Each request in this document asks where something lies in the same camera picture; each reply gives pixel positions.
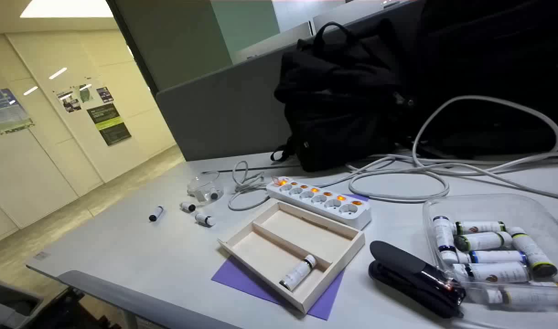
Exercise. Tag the white paint tube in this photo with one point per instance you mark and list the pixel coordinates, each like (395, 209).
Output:
(527, 297)
(479, 227)
(485, 242)
(490, 271)
(534, 251)
(498, 257)
(443, 238)

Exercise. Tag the white power strip orange switches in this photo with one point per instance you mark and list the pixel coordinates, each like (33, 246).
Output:
(318, 202)

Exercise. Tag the ceiling light panel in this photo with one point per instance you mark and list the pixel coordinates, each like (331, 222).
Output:
(68, 8)

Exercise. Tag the small white vial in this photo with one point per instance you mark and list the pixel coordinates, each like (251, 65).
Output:
(212, 194)
(203, 218)
(188, 207)

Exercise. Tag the black backpack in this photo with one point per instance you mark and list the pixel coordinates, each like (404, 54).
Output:
(342, 103)

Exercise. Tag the dark office chair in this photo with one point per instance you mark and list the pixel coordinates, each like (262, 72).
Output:
(27, 304)

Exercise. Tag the small vial with dark cap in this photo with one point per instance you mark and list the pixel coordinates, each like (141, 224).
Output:
(155, 213)

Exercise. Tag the wooden divided tray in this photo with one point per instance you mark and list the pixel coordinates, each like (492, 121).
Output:
(271, 253)

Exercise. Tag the purple paper sheet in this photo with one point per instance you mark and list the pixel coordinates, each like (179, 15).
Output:
(238, 277)

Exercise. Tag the black and green poster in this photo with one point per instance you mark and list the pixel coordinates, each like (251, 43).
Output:
(115, 134)
(102, 114)

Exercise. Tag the clear plastic cup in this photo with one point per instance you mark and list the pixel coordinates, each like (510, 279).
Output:
(201, 184)

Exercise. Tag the black stapler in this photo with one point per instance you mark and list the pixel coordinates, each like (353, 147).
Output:
(412, 275)

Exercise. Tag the clear plastic container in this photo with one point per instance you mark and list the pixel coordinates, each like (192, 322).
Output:
(527, 211)

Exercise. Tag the gray desk partition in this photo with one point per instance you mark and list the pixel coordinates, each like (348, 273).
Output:
(223, 116)

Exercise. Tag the small photo wall notice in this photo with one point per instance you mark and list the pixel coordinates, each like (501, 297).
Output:
(84, 92)
(104, 94)
(69, 101)

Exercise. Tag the white tube with dark cap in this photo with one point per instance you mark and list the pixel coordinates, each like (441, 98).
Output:
(296, 273)

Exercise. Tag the blue wall poster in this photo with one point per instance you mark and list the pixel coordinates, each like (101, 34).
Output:
(5, 110)

